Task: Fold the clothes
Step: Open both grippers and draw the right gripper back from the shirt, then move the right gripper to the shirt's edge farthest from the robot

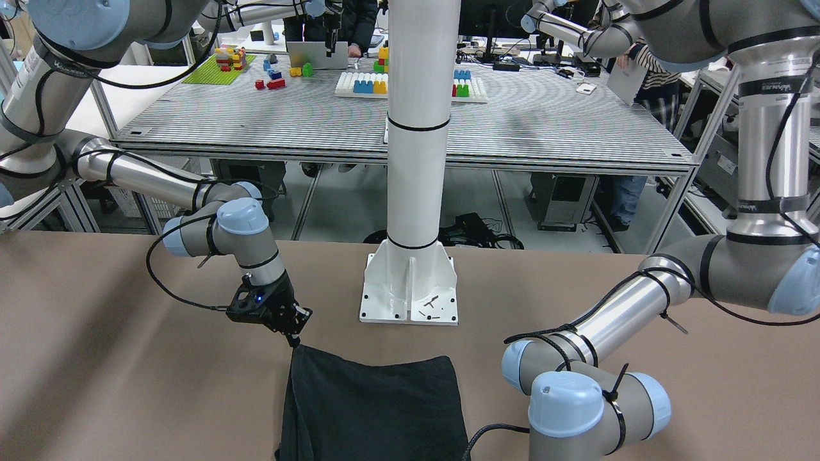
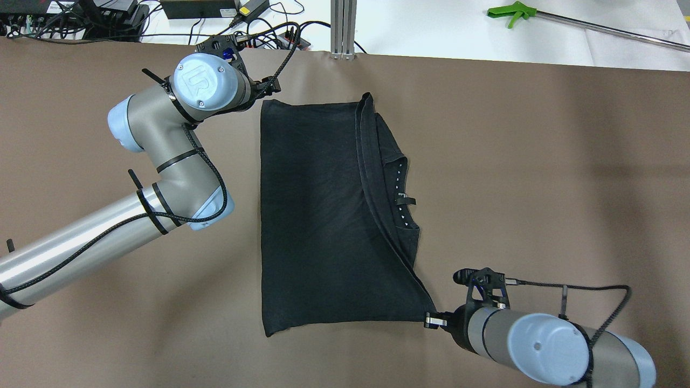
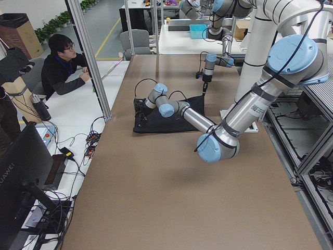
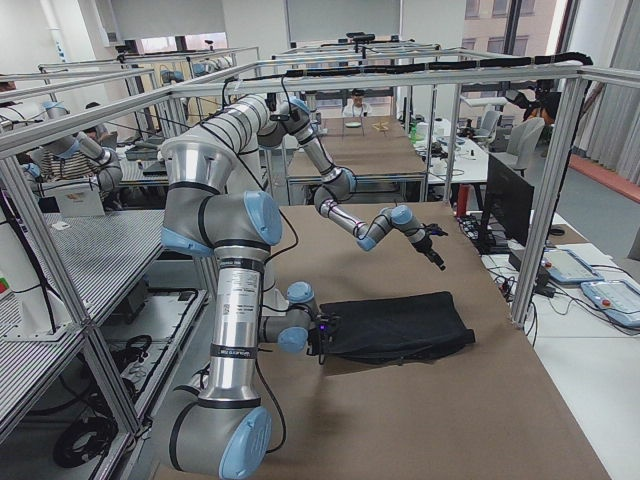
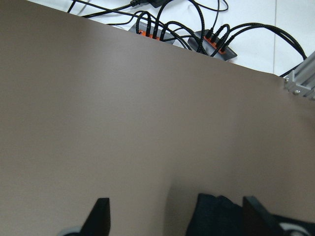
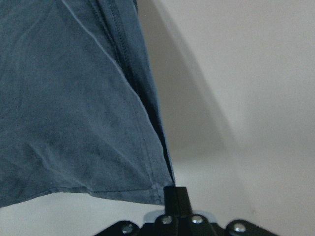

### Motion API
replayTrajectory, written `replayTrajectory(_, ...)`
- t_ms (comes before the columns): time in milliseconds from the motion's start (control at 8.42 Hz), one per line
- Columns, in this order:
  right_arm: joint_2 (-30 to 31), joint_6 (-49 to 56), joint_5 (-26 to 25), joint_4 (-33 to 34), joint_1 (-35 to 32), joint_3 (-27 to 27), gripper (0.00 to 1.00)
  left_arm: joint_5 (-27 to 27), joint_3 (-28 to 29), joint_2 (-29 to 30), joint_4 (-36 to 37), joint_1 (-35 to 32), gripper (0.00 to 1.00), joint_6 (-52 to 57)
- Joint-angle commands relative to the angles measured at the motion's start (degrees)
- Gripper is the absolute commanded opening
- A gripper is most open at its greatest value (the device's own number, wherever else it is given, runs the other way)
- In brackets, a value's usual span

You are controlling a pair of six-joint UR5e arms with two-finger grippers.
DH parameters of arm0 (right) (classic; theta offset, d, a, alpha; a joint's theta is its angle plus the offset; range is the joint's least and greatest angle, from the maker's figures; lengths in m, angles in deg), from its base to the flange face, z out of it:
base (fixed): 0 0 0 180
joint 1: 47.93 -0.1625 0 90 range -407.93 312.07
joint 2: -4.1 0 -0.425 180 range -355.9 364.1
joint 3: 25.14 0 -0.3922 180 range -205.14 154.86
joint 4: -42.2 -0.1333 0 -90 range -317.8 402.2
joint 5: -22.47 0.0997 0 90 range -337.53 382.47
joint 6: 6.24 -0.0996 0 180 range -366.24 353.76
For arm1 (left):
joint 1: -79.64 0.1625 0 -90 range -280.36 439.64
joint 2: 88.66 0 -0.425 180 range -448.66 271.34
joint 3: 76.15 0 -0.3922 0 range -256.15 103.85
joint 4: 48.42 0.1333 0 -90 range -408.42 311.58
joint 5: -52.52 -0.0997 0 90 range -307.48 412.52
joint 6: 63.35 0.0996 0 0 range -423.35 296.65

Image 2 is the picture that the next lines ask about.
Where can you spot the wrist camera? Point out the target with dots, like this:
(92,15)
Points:
(224,47)
(486,288)

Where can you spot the aluminium frame post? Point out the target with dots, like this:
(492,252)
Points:
(342,30)

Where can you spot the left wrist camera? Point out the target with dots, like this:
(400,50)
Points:
(224,47)

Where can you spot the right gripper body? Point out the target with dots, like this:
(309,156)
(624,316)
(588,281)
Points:
(457,322)

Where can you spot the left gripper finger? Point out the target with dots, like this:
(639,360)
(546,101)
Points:
(267,87)

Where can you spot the green handled grabber tool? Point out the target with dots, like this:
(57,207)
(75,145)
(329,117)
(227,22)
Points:
(519,10)

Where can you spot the black power adapter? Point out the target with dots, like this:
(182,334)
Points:
(253,9)

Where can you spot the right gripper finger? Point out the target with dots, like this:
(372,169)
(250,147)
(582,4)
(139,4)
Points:
(436,320)

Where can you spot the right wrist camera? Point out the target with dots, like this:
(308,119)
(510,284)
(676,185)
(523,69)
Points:
(486,288)

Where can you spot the black box device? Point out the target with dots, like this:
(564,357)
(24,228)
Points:
(200,9)

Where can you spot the black printed t-shirt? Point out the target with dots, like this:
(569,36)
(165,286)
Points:
(338,241)

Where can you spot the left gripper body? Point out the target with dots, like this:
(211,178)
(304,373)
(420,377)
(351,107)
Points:
(268,85)

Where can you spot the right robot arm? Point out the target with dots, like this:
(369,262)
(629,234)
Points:
(548,349)

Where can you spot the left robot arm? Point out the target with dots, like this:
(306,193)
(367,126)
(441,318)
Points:
(159,121)

